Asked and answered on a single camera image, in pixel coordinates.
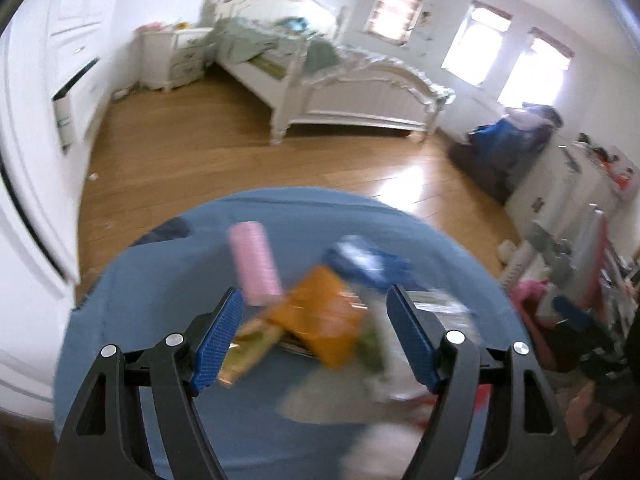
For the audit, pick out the pile of dark clothes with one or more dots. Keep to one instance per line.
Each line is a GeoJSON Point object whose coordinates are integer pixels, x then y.
{"type": "Point", "coordinates": [500, 145]}

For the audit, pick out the white wardrobe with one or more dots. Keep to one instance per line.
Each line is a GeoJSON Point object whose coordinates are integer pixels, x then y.
{"type": "Point", "coordinates": [30, 160]}

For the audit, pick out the window with roman shade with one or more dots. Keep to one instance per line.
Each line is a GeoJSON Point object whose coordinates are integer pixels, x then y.
{"type": "Point", "coordinates": [397, 5]}

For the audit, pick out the pink and grey chair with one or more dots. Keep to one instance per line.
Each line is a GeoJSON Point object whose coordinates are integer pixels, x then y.
{"type": "Point", "coordinates": [530, 292]}

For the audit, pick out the green blanket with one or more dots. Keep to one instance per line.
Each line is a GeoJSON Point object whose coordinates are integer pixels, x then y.
{"type": "Point", "coordinates": [235, 40]}

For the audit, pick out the blue tablecloth with white stars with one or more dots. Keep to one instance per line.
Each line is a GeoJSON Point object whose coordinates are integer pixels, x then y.
{"type": "Point", "coordinates": [150, 285]}

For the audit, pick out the green and yellow packet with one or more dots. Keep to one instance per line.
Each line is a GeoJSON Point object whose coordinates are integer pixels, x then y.
{"type": "Point", "coordinates": [250, 350]}

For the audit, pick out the open wardrobe drawer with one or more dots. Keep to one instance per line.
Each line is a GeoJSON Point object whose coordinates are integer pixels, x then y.
{"type": "Point", "coordinates": [67, 110]}

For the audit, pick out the orange snack packet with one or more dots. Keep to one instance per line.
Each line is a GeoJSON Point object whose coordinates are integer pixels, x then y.
{"type": "Point", "coordinates": [320, 320]}

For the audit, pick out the bright window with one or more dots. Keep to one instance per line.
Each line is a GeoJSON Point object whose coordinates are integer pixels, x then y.
{"type": "Point", "coordinates": [475, 45]}
{"type": "Point", "coordinates": [532, 70]}

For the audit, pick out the white dresser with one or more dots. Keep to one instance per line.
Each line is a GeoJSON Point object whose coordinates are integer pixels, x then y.
{"type": "Point", "coordinates": [565, 185]}

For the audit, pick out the blue and white packet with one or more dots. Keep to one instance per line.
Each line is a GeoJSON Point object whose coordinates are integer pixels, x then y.
{"type": "Point", "coordinates": [365, 260]}

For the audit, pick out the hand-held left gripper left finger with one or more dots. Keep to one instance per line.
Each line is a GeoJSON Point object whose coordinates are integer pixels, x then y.
{"type": "Point", "coordinates": [217, 340]}

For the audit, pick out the pink roll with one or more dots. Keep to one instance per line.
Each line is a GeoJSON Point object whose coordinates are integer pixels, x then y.
{"type": "Point", "coordinates": [255, 265]}

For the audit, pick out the white nightstand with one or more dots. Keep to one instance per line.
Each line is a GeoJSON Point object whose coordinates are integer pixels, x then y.
{"type": "Point", "coordinates": [185, 60]}

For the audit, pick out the green wrapper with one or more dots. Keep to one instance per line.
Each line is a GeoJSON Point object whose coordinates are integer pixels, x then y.
{"type": "Point", "coordinates": [371, 347]}

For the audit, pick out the white bed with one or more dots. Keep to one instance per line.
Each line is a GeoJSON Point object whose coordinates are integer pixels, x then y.
{"type": "Point", "coordinates": [360, 105]}

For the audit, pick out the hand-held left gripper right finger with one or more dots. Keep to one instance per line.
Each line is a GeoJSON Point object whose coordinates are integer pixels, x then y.
{"type": "Point", "coordinates": [415, 340]}

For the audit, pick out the dark clutter pile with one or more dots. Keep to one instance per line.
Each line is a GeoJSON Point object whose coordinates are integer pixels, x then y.
{"type": "Point", "coordinates": [605, 365]}

